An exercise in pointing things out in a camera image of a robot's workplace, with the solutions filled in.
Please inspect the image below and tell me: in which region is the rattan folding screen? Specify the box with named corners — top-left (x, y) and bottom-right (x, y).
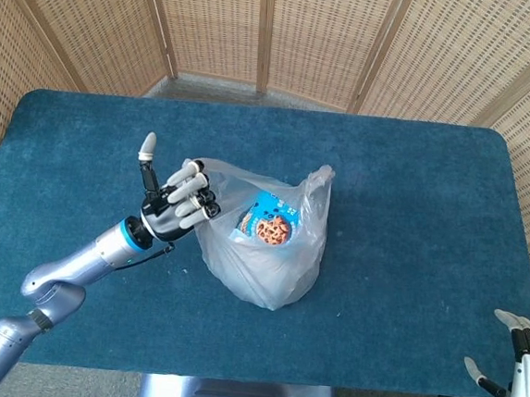
top-left (0, 0), bottom-right (530, 332)

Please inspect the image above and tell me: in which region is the blue carpet table cloth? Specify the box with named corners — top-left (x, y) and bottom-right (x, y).
top-left (0, 85), bottom-right (530, 397)

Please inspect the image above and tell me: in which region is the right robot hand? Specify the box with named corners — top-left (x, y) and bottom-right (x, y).
top-left (460, 305), bottom-right (530, 397)

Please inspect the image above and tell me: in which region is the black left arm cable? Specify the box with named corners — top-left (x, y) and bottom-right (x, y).
top-left (112, 237), bottom-right (175, 276)

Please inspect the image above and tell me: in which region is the clear plastic shopping bag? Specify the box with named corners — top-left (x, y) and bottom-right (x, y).
top-left (179, 153), bottom-right (337, 316)

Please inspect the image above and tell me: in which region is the blue cookie box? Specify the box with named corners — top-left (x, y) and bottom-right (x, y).
top-left (228, 187), bottom-right (304, 250)

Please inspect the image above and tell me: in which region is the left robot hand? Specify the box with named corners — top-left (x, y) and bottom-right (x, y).
top-left (129, 130), bottom-right (229, 247)

